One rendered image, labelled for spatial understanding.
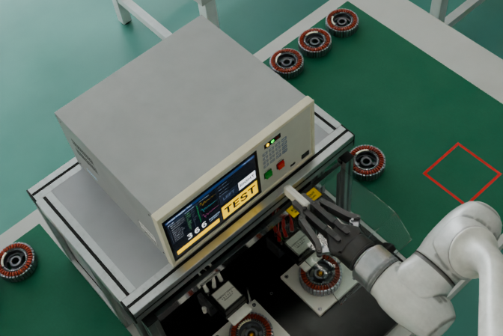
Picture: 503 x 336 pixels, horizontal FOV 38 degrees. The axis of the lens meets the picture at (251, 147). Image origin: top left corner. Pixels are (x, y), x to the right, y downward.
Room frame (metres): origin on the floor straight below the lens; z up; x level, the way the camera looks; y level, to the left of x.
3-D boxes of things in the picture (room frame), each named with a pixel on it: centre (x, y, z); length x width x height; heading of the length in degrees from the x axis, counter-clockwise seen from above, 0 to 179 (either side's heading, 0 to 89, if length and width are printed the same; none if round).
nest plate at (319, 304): (0.82, -0.13, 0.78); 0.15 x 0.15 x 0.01; 35
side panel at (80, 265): (0.89, 0.46, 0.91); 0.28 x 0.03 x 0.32; 35
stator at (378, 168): (1.17, -0.33, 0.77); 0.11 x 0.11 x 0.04
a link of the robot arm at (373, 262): (0.64, -0.22, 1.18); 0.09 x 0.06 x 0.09; 125
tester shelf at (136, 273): (1.01, 0.15, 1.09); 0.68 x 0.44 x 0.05; 125
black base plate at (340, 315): (0.76, -0.03, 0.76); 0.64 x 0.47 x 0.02; 125
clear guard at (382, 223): (0.85, -0.16, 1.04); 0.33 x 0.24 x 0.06; 35
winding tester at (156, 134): (1.02, 0.14, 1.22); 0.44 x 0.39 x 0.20; 125
